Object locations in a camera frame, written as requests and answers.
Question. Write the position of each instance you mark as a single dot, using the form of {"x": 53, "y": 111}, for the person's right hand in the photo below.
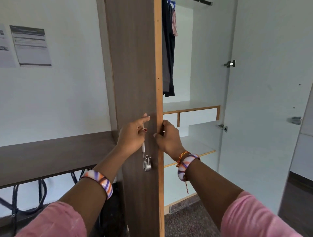
{"x": 171, "y": 141}

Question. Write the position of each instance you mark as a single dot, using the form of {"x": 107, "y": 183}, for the person's left hand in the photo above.
{"x": 132, "y": 139}

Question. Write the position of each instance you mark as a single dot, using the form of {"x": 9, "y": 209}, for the pink floral striped garment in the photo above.
{"x": 174, "y": 22}

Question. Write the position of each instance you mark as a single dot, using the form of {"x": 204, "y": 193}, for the person's right forearm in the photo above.
{"x": 215, "y": 195}

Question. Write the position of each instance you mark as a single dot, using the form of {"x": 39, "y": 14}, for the person's left forearm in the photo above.
{"x": 93, "y": 185}

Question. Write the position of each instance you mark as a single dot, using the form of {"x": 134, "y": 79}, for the dark metal wardrobe rod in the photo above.
{"x": 203, "y": 2}

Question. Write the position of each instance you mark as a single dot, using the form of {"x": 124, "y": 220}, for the striped white purple bangle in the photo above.
{"x": 186, "y": 163}

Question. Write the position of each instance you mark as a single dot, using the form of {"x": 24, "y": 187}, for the striped orange purple bangle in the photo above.
{"x": 100, "y": 180}

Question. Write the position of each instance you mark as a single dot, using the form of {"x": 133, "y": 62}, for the dark wooden desk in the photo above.
{"x": 49, "y": 154}

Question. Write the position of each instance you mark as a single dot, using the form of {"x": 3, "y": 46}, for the metal door fitting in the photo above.
{"x": 295, "y": 120}

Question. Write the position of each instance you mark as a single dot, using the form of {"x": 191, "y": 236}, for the white notice with dark header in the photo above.
{"x": 32, "y": 49}

